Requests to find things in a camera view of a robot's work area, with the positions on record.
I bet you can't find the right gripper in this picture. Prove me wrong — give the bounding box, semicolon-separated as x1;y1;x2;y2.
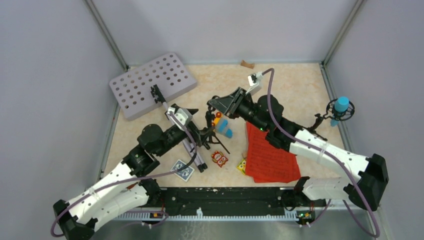
210;86;269;133

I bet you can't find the black microphone tripod stand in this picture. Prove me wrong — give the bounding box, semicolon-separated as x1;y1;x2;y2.
200;110;230;154

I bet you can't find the white music stand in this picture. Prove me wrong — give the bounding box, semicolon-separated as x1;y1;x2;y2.
108;51;209;173

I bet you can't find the red sheet music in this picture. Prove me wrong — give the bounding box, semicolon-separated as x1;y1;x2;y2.
245;122;301;183

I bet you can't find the blue microphone with tripod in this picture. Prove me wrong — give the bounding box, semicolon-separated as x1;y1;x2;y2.
306;96;356;141

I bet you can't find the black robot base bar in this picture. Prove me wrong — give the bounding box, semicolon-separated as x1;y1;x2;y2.
139;177;327;218

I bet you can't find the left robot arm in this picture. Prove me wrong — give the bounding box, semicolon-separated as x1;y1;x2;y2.
50;104;215;240

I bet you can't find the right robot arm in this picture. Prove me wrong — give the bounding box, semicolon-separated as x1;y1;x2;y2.
207;87;389;212

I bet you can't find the toy brick car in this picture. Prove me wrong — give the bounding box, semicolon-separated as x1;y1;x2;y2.
212;111;233;139

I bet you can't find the wooden wedge block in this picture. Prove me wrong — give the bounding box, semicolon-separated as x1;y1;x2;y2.
240;60;255;69

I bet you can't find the red owl toy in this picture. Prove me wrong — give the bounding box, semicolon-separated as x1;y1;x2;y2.
211;151;229;168

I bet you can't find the blue playing card deck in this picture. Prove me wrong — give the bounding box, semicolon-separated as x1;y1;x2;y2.
170;159;195;182

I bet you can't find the yellow owl toy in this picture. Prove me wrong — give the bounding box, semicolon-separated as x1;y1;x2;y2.
236;158;246;175

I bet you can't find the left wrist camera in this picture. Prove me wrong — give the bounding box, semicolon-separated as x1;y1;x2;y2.
165;106;193;127

